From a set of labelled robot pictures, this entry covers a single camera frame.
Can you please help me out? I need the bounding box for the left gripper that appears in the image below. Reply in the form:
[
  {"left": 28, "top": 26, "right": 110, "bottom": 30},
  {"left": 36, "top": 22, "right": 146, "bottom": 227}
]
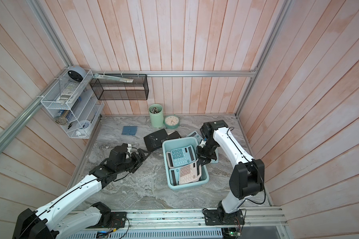
[{"left": 116, "top": 148, "right": 152, "bottom": 173}]

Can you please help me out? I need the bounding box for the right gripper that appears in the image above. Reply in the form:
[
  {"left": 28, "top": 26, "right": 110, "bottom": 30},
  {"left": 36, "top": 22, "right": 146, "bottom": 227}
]
[{"left": 196, "top": 141, "right": 218, "bottom": 166}]

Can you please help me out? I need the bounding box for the mint green storage box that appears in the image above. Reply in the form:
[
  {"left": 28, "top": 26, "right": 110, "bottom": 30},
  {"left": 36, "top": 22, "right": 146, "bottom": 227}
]
[{"left": 162, "top": 137, "right": 209, "bottom": 190}]

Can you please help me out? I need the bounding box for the small teal calculator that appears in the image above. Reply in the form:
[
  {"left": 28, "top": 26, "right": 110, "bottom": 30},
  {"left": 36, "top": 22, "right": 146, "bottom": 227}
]
[{"left": 169, "top": 167, "right": 180, "bottom": 186}]

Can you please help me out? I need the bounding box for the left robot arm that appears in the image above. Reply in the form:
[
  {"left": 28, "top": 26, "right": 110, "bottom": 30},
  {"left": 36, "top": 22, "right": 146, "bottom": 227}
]
[{"left": 13, "top": 143, "right": 151, "bottom": 239}]

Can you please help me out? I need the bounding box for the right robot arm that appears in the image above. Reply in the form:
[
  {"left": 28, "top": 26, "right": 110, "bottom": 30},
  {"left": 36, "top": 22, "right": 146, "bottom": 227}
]
[{"left": 197, "top": 120, "right": 265, "bottom": 214}]

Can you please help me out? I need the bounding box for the teal calculator face down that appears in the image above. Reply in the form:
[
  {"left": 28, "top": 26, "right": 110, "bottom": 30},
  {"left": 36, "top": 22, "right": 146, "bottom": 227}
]
[{"left": 210, "top": 148, "right": 219, "bottom": 163}]

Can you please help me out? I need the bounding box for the large teal calculator right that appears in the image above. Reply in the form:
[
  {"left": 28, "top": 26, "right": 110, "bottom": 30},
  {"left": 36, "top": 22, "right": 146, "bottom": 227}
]
[{"left": 187, "top": 130, "right": 204, "bottom": 144}]

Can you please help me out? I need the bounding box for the black calculator face down large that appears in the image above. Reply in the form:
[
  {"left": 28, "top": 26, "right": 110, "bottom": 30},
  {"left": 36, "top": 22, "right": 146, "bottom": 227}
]
[{"left": 144, "top": 128, "right": 168, "bottom": 152}]

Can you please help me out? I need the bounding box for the black calculator face down small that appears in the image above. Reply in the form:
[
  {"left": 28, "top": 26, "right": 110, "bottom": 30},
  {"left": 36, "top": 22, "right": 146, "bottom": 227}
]
[{"left": 166, "top": 131, "right": 181, "bottom": 140}]

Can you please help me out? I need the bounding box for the green pen cup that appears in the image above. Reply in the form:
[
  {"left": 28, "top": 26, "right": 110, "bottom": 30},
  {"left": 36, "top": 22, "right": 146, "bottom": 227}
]
[{"left": 148, "top": 104, "right": 164, "bottom": 128}]

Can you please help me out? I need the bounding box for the ruler on basket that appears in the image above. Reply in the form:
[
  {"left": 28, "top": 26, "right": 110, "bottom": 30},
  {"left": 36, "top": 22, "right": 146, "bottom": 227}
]
[{"left": 93, "top": 74, "right": 134, "bottom": 83}]

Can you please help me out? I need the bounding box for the grey round speaker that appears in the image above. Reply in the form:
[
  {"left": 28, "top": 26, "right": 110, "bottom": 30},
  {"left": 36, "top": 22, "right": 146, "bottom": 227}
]
[{"left": 67, "top": 66, "right": 86, "bottom": 83}]

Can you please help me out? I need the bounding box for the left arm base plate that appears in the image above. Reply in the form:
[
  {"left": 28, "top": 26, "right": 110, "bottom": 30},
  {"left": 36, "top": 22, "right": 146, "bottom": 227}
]
[{"left": 89, "top": 212, "right": 127, "bottom": 229}]

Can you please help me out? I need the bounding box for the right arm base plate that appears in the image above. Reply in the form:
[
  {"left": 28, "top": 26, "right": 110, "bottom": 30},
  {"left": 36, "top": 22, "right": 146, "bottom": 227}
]
[{"left": 202, "top": 208, "right": 245, "bottom": 226}]

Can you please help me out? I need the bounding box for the black wire basket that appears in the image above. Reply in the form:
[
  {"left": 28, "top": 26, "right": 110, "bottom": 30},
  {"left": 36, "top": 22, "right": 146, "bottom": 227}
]
[{"left": 90, "top": 73, "right": 149, "bottom": 101}]

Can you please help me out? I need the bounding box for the white wire shelf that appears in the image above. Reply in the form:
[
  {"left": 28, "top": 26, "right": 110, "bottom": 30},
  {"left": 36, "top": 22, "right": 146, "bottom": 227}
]
[{"left": 41, "top": 68, "right": 104, "bottom": 139}]

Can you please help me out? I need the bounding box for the aluminium front rail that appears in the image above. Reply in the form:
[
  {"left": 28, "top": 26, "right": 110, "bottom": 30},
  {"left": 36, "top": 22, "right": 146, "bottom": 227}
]
[{"left": 40, "top": 206, "right": 289, "bottom": 232}]

